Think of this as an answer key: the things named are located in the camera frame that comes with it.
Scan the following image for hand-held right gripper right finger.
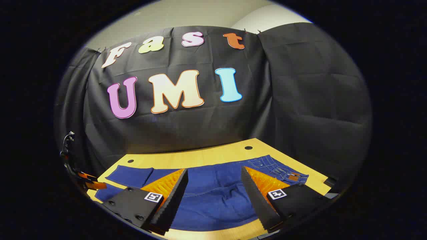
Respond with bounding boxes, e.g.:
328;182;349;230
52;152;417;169
241;166;331;234

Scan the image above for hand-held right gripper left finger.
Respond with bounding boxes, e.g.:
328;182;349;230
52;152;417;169
102;168;189;235

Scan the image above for blue denim jeans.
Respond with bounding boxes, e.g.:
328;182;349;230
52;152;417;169
95;155;309;232

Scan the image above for black backdrop cloth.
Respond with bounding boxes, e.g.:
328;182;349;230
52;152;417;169
53;23;372;194

